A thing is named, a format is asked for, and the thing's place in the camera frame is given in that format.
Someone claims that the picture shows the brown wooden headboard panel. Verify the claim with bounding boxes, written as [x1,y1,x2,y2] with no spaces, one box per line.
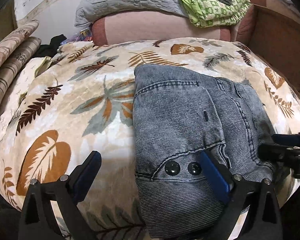
[248,5,300,96]

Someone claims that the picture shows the striped beige lower cushion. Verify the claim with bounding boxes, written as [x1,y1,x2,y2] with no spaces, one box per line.
[0,36,41,105]

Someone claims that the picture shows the colourful small packets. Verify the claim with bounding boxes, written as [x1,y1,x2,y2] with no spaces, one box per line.
[63,28,93,44]

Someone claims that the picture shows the green patterned folded cloth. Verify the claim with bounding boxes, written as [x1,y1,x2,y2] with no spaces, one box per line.
[180,0,251,28]

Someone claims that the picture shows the striped beige cushion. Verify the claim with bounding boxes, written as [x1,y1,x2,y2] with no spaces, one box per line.
[0,20,39,67]
[0,36,41,105]

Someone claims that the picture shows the striped beige upper cushion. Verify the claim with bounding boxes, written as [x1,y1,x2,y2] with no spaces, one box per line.
[0,20,39,67]

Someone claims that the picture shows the blue denim pants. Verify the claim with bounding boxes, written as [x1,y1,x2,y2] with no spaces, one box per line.
[133,64,276,239]

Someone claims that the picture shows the beige leaf-print blanket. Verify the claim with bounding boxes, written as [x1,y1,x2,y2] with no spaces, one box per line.
[0,37,300,239]

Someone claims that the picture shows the black garment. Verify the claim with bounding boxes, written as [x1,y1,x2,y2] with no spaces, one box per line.
[33,34,66,57]

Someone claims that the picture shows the pink sofa backrest cushion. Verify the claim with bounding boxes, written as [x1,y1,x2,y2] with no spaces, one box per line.
[91,0,267,46]

